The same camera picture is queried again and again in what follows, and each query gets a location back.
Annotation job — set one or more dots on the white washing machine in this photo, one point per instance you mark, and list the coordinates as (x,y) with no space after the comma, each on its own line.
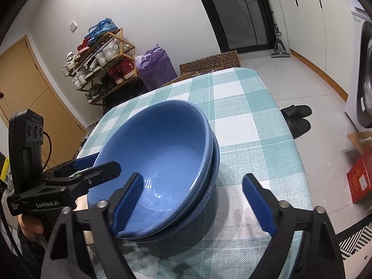
(356,64)

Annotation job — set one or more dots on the large red carton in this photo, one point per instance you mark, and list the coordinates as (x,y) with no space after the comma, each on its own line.
(359,180)

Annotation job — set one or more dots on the shoe rack with shoes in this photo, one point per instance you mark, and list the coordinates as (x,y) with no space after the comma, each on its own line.
(109,52)

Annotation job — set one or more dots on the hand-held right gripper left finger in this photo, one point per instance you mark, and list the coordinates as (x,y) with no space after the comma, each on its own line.
(128,203)

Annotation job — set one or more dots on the brown circle-print cardboard box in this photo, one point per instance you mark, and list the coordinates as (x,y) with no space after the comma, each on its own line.
(209,62)

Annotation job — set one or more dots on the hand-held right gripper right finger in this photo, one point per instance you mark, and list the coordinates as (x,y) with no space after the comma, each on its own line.
(258,206)

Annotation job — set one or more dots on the yellow wooden door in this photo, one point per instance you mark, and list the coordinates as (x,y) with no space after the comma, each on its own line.
(29,81)

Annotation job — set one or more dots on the upright mop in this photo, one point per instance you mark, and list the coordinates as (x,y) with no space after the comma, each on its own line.
(280,48)

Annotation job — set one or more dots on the person's left hand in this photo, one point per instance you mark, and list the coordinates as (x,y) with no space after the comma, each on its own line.
(30,225)

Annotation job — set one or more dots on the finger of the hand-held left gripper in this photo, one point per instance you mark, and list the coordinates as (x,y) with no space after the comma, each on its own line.
(85,161)
(96,173)

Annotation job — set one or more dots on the person's left forearm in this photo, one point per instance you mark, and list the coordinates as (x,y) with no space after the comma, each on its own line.
(32,258)

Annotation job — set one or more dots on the white light switch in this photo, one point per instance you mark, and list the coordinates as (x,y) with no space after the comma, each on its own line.
(73,25)

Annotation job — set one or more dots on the teal checked tablecloth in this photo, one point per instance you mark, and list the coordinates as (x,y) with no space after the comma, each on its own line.
(250,107)

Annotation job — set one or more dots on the black slipper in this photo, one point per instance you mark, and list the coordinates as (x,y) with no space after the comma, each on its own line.
(296,112)
(299,128)

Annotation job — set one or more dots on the black white striped rug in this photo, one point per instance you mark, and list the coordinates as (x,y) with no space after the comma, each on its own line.
(357,239)

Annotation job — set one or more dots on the purple plastic bag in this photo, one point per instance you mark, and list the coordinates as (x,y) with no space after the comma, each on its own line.
(157,66)

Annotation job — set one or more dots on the black framed glass door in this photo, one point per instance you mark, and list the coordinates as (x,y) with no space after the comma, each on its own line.
(238,11)

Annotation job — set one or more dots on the white base cabinets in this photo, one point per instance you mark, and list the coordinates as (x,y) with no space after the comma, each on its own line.
(308,29)

